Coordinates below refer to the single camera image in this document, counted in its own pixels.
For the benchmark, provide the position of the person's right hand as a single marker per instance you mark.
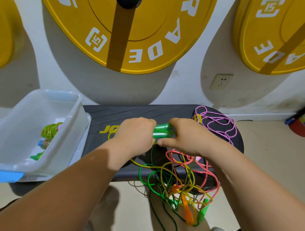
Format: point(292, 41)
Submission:
point(188, 138)

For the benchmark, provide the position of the person's left hand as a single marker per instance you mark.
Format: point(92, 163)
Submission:
point(133, 138)

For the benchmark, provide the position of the clear plastic storage bin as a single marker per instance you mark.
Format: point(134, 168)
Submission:
point(31, 121)

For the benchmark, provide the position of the person's left forearm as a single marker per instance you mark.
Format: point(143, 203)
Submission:
point(52, 195)

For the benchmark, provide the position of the person's right forearm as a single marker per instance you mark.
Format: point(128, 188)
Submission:
point(267, 190)

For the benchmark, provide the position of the black aerobic step platform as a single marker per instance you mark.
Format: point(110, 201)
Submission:
point(105, 116)

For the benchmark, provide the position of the translucent plastic lid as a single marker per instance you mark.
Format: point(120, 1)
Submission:
point(86, 135)

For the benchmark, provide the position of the large yellow weight plate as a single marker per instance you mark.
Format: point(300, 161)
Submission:
point(152, 38)

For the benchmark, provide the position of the red fire extinguisher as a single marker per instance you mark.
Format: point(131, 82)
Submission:
point(298, 126)

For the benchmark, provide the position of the blue plastic piece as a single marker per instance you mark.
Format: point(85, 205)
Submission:
point(10, 176)

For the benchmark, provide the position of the black plate peg cap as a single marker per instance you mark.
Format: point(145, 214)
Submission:
point(128, 3)

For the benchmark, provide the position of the white wall socket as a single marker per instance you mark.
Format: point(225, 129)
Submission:
point(221, 81)

